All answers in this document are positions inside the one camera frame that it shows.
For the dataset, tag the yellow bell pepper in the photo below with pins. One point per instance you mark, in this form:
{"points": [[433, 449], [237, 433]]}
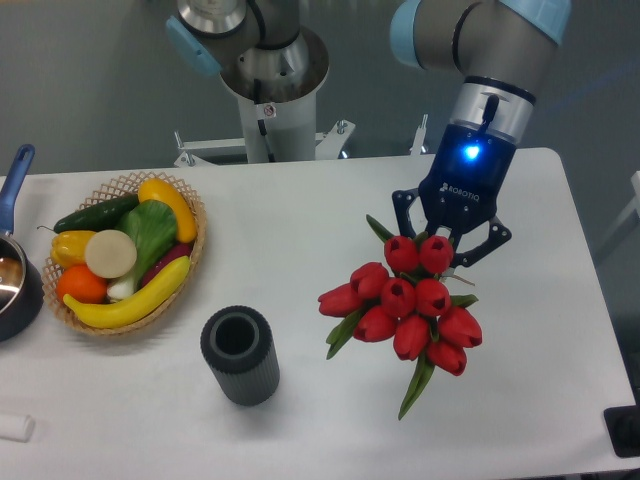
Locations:
{"points": [[68, 248]]}

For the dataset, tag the white frame at right edge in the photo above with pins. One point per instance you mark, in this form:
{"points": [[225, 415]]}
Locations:
{"points": [[625, 222]]}

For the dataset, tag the dark grey ribbed vase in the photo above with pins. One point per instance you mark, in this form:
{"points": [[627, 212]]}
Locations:
{"points": [[237, 345]]}

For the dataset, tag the green cucumber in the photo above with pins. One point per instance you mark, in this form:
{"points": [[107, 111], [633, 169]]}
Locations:
{"points": [[98, 217]]}

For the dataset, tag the white object at left edge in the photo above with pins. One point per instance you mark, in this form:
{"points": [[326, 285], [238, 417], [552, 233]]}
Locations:
{"points": [[16, 427]]}

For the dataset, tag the red tulip bouquet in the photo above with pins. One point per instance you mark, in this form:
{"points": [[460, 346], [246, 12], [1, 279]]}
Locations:
{"points": [[406, 301]]}

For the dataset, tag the yellow banana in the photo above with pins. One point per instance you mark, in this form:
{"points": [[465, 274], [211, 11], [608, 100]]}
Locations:
{"points": [[136, 307]]}

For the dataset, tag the black device at right edge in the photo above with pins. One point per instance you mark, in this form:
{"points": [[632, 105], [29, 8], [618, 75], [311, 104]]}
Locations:
{"points": [[623, 428]]}

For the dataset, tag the purple eggplant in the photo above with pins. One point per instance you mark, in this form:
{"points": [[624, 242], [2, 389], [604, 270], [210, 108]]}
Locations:
{"points": [[173, 253]]}

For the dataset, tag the cream round radish slice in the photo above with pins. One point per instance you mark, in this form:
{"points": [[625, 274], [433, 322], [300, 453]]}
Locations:
{"points": [[110, 254]]}

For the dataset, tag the green leafy bok choy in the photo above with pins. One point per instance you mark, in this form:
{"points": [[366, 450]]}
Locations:
{"points": [[152, 227]]}

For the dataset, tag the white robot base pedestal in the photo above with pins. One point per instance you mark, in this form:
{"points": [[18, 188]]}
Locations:
{"points": [[272, 132]]}

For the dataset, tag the orange fruit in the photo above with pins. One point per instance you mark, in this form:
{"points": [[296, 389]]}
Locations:
{"points": [[82, 284]]}

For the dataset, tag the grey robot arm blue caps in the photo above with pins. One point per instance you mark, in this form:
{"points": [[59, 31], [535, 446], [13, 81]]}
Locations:
{"points": [[274, 66]]}

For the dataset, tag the woven wicker basket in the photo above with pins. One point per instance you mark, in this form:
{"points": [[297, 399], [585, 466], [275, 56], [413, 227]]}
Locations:
{"points": [[118, 187]]}

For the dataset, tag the dark pot blue handle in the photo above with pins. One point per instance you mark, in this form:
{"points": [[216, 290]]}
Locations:
{"points": [[21, 284]]}

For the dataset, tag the yellow squash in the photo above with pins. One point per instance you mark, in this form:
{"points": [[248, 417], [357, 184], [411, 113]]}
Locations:
{"points": [[163, 191]]}

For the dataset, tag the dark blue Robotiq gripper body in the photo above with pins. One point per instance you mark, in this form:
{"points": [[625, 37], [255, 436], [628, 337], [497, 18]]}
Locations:
{"points": [[460, 191]]}

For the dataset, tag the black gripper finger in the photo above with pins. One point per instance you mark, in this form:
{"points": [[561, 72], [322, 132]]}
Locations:
{"points": [[498, 235], [409, 211]]}

